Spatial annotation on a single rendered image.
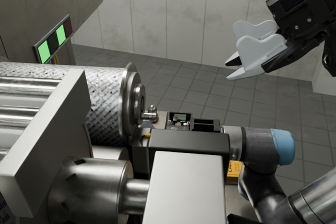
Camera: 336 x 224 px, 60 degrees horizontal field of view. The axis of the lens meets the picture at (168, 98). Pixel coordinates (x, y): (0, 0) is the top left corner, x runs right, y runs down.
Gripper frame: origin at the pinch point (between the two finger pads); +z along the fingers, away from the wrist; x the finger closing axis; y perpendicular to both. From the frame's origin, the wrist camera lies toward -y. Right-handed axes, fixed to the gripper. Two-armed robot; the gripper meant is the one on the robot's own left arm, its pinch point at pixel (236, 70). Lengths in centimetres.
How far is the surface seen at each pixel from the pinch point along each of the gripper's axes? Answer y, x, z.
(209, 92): -109, -190, 78
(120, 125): 5.1, 5.4, 18.5
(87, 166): 11.8, 22.7, 10.1
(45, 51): 20, -33, 48
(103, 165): 10.9, 22.4, 9.1
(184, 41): -73, -247, 84
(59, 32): 21, -43, 47
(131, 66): 9.1, -4.1, 15.0
